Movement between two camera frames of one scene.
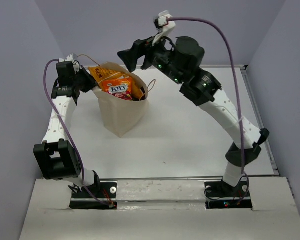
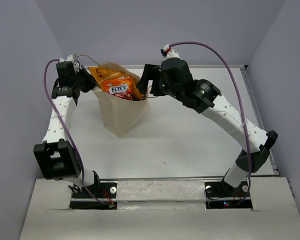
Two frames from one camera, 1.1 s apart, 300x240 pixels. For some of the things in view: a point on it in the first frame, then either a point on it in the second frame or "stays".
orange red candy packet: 121,87 stays
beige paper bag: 120,116 stays
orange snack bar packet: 100,74 stays
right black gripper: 139,48 to 149,70
